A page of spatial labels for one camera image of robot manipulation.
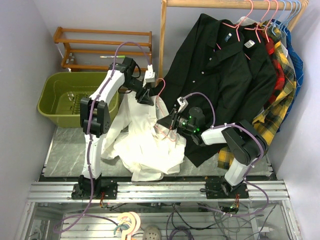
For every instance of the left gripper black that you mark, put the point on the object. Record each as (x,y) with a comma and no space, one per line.
(145,99)

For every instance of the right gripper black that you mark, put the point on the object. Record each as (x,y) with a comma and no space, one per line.
(170,121)

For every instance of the white shirt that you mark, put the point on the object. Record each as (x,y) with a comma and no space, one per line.
(148,150)

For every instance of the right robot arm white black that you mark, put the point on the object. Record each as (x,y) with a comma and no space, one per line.
(242,139)

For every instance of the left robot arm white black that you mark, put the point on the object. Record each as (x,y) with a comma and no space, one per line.
(95,120)

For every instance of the black shirt front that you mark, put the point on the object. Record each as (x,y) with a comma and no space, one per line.
(211,65)

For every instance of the black shirt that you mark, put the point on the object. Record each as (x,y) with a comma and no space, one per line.
(263,75)
(211,65)

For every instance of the yellow plaid shirt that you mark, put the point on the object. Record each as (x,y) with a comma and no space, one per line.
(268,122)

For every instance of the black shirt behind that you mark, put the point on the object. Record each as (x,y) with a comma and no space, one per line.
(263,75)

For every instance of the pink hanger of black shirt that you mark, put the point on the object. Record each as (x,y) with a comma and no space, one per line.
(236,27)

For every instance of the red plaid shirt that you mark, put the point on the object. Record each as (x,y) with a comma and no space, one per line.
(280,77)

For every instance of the blue hanger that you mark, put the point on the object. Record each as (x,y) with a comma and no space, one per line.
(289,5)
(277,24)
(294,11)

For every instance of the blue shirt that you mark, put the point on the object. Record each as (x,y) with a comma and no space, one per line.
(296,62)

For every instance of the green white marker pen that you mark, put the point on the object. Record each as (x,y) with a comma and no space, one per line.
(112,56)

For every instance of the wooden shoe rack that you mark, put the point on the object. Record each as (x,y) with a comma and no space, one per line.
(83,48)

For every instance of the green plastic laundry basket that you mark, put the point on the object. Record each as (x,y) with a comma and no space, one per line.
(62,93)

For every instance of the peach plastic hangers pile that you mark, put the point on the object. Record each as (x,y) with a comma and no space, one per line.
(132,221)

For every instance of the grey perforated shoe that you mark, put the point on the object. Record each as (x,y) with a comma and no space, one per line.
(152,232)

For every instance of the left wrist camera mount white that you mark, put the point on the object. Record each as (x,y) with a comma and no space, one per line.
(149,76)

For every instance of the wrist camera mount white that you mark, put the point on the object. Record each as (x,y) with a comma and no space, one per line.
(149,76)
(183,103)

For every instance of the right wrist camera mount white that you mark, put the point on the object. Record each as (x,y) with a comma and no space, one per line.
(183,103)

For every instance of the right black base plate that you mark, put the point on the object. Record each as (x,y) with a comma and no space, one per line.
(220,189)

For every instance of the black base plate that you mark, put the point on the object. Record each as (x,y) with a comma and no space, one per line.
(101,189)
(220,189)

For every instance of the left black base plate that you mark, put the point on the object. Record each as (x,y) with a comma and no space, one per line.
(101,189)

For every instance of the aluminium rail base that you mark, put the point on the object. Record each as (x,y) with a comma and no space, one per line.
(154,192)

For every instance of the wooden clothes rack frame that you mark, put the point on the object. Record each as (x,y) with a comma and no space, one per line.
(265,5)

